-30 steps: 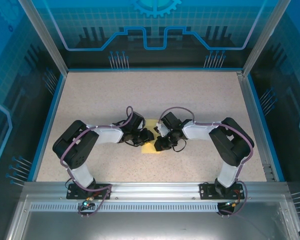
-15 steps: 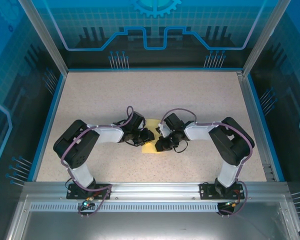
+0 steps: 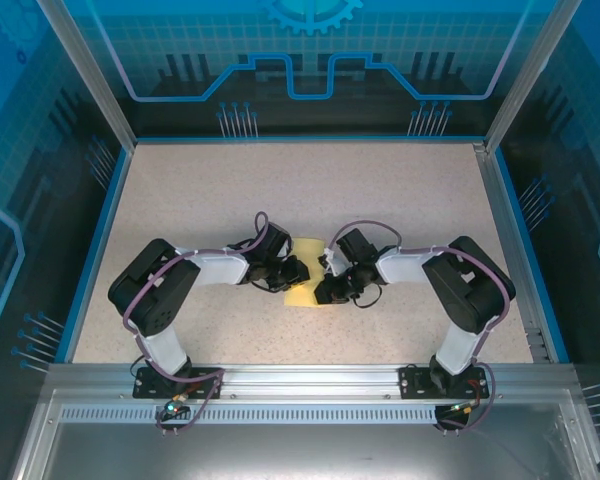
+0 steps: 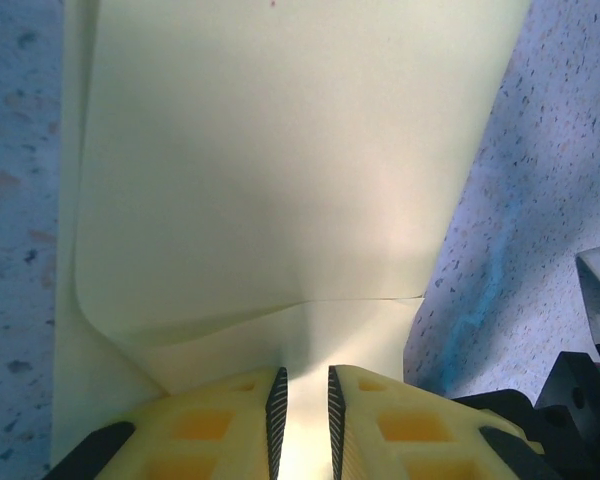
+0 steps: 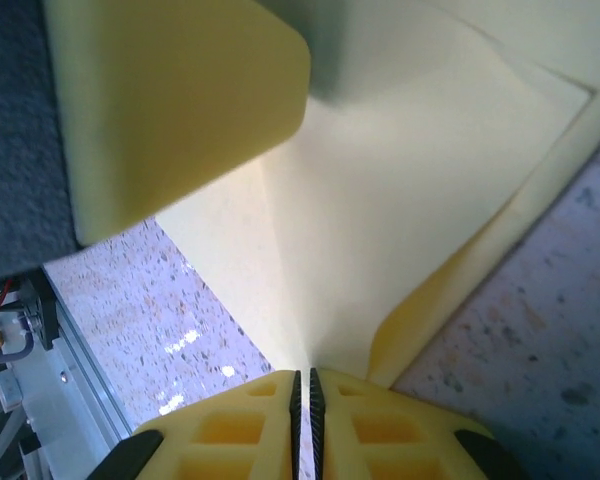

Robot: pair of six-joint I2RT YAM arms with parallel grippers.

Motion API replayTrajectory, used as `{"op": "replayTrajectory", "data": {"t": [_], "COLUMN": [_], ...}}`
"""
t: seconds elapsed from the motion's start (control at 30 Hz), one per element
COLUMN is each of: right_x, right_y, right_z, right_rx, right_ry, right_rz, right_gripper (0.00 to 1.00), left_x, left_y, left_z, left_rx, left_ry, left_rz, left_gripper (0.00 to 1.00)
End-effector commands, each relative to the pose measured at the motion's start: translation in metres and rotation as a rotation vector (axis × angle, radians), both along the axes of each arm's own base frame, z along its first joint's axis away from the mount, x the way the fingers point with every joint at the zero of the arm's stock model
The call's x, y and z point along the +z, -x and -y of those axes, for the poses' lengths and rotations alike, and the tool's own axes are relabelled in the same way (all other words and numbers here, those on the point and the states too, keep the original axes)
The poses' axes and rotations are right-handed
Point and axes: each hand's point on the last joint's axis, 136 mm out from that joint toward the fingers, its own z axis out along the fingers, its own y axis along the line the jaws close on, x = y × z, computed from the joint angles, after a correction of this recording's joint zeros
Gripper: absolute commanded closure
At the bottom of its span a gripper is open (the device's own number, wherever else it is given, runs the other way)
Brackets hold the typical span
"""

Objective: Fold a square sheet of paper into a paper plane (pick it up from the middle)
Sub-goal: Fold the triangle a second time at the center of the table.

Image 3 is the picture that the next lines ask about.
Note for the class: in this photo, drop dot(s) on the aluminium mounting rail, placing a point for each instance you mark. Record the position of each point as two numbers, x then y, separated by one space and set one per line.
305 380

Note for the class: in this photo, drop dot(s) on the yellow paper sheet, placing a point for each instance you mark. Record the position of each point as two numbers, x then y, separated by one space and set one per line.
300 300

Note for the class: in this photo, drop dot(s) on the blue table border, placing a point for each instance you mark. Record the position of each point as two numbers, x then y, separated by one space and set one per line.
96 255

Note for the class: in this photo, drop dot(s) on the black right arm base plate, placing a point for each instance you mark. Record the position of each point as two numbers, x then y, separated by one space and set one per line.
412 382

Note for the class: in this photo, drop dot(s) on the aluminium side rail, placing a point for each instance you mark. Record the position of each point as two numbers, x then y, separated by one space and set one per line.
505 240

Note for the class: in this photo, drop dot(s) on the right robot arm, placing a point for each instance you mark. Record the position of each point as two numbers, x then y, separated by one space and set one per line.
405 265

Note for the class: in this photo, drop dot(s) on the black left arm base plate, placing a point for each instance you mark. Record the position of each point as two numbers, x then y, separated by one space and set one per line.
150 387

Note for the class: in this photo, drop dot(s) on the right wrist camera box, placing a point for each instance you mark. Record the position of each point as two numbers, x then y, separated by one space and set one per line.
330 262

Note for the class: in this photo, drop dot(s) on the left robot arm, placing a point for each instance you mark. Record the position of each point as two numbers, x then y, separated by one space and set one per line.
215 267

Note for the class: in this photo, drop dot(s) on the aluminium frame post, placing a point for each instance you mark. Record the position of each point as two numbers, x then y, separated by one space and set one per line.
525 85
95 85

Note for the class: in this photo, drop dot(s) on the metal sheet panel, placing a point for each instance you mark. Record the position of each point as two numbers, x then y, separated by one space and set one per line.
300 452

